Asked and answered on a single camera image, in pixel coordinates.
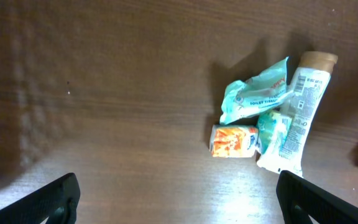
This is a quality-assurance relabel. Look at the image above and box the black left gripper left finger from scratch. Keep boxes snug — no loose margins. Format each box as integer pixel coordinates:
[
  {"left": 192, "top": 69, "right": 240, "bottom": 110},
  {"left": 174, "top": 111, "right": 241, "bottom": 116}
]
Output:
[{"left": 0, "top": 172, "right": 80, "bottom": 224}]

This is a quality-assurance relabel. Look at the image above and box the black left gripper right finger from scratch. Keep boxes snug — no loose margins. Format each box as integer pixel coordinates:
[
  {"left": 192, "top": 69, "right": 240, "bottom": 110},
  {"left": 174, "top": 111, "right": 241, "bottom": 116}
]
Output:
[{"left": 276, "top": 170, "right": 358, "bottom": 224}]

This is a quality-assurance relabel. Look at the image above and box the small teal tissue packet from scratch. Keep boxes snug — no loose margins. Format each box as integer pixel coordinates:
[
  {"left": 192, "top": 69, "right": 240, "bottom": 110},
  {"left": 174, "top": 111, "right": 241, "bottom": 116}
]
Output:
[{"left": 257, "top": 110, "right": 292, "bottom": 155}]

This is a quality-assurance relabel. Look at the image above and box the orange tissue packet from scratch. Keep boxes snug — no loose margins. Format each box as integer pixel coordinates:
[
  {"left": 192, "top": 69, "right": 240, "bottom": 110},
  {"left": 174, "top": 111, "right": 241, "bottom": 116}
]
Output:
[{"left": 209, "top": 125, "right": 261, "bottom": 158}]

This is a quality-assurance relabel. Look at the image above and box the teal toilet tissue pack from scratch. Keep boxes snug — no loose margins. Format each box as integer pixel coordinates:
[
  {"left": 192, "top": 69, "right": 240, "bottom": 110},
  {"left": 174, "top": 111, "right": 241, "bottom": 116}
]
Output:
[{"left": 219, "top": 58, "right": 293, "bottom": 124}]

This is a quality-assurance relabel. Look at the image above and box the white tube with gold cap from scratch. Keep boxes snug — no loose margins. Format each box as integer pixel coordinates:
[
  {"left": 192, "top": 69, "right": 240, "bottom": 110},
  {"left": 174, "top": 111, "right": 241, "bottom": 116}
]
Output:
[{"left": 257, "top": 51, "right": 338, "bottom": 176}]

